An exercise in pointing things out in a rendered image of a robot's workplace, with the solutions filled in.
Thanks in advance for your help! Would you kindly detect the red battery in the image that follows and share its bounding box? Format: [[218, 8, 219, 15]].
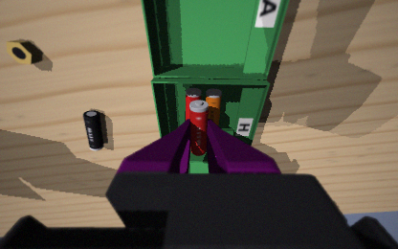
[[189, 100, 209, 156], [186, 88, 202, 120]]

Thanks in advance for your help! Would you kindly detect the black battery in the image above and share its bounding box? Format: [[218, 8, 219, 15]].
[[83, 110, 103, 151]]

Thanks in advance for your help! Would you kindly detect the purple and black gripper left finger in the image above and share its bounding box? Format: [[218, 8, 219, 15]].
[[115, 119, 191, 175]]

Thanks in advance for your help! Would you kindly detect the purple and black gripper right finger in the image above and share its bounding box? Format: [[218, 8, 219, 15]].
[[207, 119, 281, 173]]

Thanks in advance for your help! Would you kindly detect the green rack of three bins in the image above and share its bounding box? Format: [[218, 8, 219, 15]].
[[141, 0, 290, 146]]

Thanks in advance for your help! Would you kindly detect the orange battery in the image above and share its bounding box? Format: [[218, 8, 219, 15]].
[[206, 89, 222, 126]]

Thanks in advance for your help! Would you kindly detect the yellow hex nut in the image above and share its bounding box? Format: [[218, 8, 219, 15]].
[[7, 40, 40, 64]]

